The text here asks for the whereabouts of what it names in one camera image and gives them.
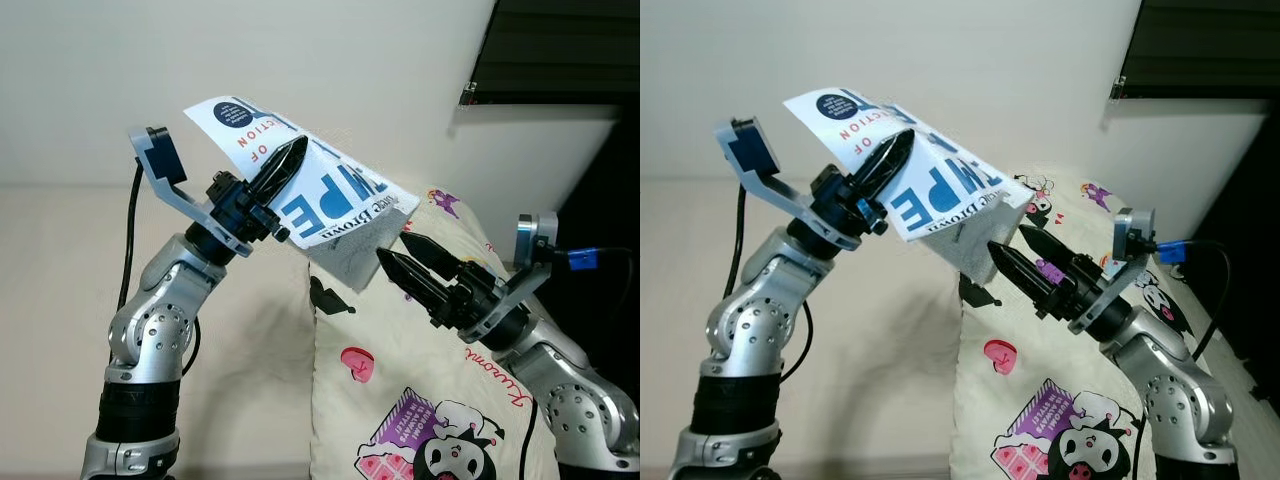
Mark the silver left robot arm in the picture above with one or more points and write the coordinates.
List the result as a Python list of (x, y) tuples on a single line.
[(155, 330), (745, 330)]

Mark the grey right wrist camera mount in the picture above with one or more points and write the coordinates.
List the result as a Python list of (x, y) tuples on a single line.
[(1135, 235), (540, 240)]

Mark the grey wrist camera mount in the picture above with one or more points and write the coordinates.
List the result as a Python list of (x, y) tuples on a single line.
[(165, 155), (1135, 235), (540, 240), (750, 150)]

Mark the white blue printed paper booklet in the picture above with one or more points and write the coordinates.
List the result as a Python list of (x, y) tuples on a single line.
[(340, 190), (940, 185)]

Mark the dark window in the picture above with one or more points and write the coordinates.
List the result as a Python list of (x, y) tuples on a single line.
[(1200, 50), (560, 50)]

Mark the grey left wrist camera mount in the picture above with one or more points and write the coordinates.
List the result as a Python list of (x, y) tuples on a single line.
[(750, 150), (165, 155)]

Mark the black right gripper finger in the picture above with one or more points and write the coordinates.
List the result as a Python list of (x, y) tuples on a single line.
[(1045, 245), (1020, 272), (435, 255), (410, 280)]

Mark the beige sheeted bed mattress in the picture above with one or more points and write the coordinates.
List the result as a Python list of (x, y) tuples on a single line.
[(680, 300), (50, 300)]

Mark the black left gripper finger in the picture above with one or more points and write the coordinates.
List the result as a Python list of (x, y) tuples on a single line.
[(885, 165), (280, 165)]

